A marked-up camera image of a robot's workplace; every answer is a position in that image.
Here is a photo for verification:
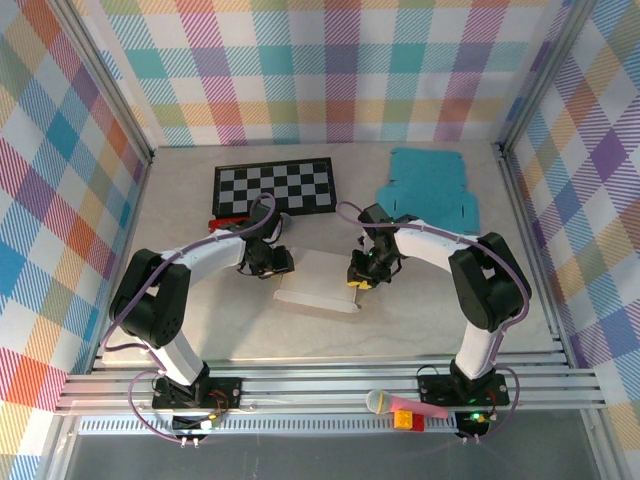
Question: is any white paper box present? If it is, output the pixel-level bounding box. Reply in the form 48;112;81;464
272;247;362;316

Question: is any aluminium corner post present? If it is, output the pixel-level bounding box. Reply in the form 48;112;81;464
49;0;156;166
492;0;601;156

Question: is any blue paper box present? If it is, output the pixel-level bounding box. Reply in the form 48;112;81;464
375;147;481;234

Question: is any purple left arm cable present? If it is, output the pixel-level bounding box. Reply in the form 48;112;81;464
101;192;279;444

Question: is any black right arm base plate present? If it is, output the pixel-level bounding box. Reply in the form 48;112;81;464
417;372;511;407

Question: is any small black circuit board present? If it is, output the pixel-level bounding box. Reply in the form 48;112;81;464
457;410;490;436
172;414;221;436

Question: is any white perforated cable tray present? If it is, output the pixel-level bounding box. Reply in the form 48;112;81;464
77;417;461;435

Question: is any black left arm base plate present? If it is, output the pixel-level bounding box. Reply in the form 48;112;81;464
151;377;244;411

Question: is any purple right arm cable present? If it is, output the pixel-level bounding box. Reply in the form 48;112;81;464
335;201;532;444

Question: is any aluminium side rail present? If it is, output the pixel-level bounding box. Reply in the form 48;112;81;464
492;142;576;369

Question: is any yellow red toy brick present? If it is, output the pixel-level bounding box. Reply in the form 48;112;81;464
393;409;426;431

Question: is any black white chessboard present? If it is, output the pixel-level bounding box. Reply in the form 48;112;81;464
212;157;339;219

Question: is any pink toy microphone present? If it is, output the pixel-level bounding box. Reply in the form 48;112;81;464
365;388;450;420

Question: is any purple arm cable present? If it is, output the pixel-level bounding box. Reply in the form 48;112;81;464
335;201;532;444
101;192;279;444

